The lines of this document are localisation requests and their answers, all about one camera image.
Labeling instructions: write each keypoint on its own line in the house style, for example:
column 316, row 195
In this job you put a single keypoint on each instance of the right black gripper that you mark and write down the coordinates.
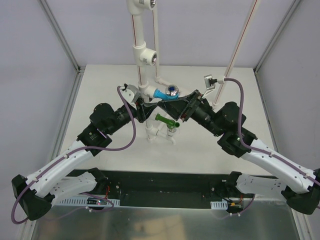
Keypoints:
column 191, row 105

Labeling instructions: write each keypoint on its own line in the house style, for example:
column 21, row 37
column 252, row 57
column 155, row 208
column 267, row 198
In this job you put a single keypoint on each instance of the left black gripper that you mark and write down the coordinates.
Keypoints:
column 139, row 110

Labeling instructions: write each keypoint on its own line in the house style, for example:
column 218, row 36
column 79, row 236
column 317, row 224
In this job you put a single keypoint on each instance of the blue plastic faucet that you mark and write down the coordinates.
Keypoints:
column 171, row 93

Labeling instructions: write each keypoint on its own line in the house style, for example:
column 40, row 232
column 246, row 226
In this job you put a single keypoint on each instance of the white pipe assembly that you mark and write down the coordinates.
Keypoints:
column 144, row 56

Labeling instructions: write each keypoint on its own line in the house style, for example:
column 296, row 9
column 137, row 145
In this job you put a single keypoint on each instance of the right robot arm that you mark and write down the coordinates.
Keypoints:
column 297, row 186

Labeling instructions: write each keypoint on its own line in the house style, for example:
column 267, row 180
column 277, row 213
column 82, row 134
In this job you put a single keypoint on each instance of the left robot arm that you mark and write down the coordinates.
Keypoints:
column 88, row 144

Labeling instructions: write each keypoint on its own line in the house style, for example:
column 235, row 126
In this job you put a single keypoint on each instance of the green plastic faucet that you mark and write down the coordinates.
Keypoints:
column 171, row 124

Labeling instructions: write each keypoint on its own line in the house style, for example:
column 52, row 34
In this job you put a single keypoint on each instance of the white plastic faucet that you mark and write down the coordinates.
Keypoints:
column 169, row 135

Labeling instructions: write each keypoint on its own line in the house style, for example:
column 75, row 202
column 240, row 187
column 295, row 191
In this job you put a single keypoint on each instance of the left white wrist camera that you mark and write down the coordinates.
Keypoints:
column 130, row 93

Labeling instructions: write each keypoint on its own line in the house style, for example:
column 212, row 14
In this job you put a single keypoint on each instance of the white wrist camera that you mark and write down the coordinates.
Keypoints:
column 211, row 83
column 130, row 93

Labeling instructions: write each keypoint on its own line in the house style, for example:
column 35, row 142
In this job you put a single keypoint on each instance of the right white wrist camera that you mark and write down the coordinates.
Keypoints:
column 211, row 83

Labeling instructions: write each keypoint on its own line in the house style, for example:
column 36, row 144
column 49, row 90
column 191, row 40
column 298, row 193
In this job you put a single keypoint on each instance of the left aluminium frame post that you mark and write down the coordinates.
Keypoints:
column 60, row 36

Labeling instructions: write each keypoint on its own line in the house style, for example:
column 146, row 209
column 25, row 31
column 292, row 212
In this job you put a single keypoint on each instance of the aluminium frame post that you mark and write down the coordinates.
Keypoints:
column 277, row 34
column 60, row 36

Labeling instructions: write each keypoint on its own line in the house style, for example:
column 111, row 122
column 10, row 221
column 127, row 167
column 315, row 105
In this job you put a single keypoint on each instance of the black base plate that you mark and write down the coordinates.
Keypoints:
column 166, row 190

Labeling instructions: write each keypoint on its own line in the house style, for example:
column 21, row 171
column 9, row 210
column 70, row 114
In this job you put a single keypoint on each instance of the front aluminium rail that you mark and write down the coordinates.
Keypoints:
column 62, row 189

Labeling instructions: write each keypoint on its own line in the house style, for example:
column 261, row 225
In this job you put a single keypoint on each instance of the right white cable duct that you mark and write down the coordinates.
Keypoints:
column 219, row 205

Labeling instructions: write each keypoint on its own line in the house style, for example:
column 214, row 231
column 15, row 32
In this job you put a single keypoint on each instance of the white cable duct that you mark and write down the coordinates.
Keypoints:
column 86, row 201
column 219, row 205

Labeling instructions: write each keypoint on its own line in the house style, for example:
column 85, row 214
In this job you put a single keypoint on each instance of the left white cable duct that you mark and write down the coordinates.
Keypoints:
column 86, row 201

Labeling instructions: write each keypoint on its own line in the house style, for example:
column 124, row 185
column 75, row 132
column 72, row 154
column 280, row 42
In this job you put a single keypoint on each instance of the right aluminium frame post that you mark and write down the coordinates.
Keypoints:
column 277, row 34

